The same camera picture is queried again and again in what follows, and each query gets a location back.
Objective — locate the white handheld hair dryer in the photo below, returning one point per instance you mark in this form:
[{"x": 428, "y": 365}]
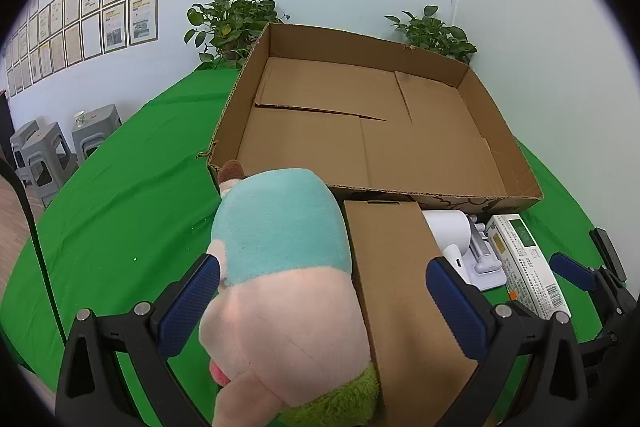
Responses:
[{"x": 447, "y": 229}]

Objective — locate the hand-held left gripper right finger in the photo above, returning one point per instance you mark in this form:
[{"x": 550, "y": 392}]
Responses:
[{"x": 457, "y": 309}]

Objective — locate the grey plastic stool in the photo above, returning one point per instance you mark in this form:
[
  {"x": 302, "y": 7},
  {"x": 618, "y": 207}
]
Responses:
[
  {"x": 47, "y": 152},
  {"x": 97, "y": 127},
  {"x": 22, "y": 137}
]

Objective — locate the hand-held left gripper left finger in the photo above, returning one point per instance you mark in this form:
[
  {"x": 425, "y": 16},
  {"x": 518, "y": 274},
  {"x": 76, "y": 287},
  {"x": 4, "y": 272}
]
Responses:
[{"x": 190, "y": 299}]

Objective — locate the dark door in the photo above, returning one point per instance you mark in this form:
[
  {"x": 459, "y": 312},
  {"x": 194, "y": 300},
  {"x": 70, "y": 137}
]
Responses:
[{"x": 4, "y": 122}]

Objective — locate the teal and pink plush toy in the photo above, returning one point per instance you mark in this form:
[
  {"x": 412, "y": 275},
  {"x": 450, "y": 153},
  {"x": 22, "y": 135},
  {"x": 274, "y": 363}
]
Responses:
[{"x": 280, "y": 257}]

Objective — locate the white carton with green label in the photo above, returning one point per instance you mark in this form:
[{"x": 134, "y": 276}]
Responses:
[{"x": 525, "y": 262}]

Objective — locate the large potted green plant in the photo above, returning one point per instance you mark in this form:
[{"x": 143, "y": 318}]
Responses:
[{"x": 230, "y": 17}]

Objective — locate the white and silver squeezer device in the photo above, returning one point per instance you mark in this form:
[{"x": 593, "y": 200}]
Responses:
[{"x": 482, "y": 274}]

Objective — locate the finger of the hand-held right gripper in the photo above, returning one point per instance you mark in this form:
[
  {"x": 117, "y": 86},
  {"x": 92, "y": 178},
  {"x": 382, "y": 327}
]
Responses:
[
  {"x": 607, "y": 252},
  {"x": 572, "y": 271}
]

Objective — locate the white paper cup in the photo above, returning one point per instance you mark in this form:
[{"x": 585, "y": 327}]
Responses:
[{"x": 79, "y": 119}]

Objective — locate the brown cardboard insert tray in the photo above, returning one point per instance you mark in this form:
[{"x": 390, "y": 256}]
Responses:
[{"x": 395, "y": 267}]

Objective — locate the large cardboard box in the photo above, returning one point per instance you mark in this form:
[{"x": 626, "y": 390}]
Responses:
[{"x": 325, "y": 147}]

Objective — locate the wall of framed certificates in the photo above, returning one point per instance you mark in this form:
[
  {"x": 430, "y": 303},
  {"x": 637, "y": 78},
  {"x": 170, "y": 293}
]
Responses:
[{"x": 115, "y": 7}]

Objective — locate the small potted green plant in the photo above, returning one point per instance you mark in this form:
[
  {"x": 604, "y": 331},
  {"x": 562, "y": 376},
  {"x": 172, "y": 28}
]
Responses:
[{"x": 435, "y": 34}]

